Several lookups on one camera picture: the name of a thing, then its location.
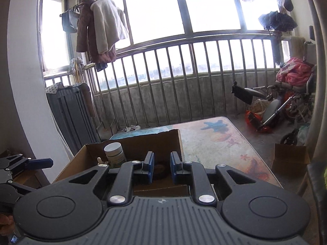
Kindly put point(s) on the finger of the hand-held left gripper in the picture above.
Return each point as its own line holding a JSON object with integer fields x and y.
{"x": 23, "y": 189}
{"x": 40, "y": 163}

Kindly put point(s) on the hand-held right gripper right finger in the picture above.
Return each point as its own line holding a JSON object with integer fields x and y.
{"x": 174, "y": 167}

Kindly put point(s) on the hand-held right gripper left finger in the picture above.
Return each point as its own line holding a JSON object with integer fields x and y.
{"x": 150, "y": 166}

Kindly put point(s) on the black tape roll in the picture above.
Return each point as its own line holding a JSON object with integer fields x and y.
{"x": 162, "y": 172}

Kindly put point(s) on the large cardboard box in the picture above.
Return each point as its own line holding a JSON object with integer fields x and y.
{"x": 76, "y": 163}

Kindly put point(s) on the white bottle with grey lid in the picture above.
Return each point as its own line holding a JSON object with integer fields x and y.
{"x": 113, "y": 150}

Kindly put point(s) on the green dropper bottle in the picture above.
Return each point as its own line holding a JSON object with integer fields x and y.
{"x": 100, "y": 160}

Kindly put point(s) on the person's left hand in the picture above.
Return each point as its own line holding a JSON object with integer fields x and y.
{"x": 5, "y": 222}

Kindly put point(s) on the white shoes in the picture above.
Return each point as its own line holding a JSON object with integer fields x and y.
{"x": 130, "y": 129}

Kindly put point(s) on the grey folding cabinet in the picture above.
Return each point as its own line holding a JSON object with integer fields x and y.
{"x": 69, "y": 117}

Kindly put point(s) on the perforated white board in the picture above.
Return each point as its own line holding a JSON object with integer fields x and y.
{"x": 55, "y": 88}

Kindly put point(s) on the brown cardboard sheet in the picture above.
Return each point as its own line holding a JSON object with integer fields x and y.
{"x": 88, "y": 99}

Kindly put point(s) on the red bag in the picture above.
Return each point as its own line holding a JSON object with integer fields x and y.
{"x": 255, "y": 122}

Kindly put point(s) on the mop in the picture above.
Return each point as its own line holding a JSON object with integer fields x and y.
{"x": 75, "y": 69}

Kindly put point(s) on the small cardboard box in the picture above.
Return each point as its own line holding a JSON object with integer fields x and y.
{"x": 288, "y": 160}

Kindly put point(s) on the wheelchair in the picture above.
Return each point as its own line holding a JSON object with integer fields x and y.
{"x": 276, "y": 112}

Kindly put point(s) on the small black wheel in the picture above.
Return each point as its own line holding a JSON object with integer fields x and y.
{"x": 288, "y": 139}

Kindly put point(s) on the brown jacket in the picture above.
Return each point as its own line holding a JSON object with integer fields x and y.
{"x": 84, "y": 30}

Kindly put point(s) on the metal balcony railing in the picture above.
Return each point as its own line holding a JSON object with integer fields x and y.
{"x": 230, "y": 37}

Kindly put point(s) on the dark hanging bag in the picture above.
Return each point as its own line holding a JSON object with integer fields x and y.
{"x": 69, "y": 21}

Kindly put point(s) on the white fleece jacket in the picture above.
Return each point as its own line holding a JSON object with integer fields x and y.
{"x": 107, "y": 23}

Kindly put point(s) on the pink blanket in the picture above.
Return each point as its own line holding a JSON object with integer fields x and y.
{"x": 293, "y": 74}

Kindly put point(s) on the hanging beige towel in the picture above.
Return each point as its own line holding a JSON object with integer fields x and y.
{"x": 297, "y": 46}

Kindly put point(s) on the dark frilly umbrella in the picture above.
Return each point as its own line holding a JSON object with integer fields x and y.
{"x": 277, "y": 21}

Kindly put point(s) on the dark hanging hat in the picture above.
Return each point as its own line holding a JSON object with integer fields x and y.
{"x": 286, "y": 0}

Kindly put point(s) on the metal window frame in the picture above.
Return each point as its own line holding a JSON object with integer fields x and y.
{"x": 178, "y": 5}

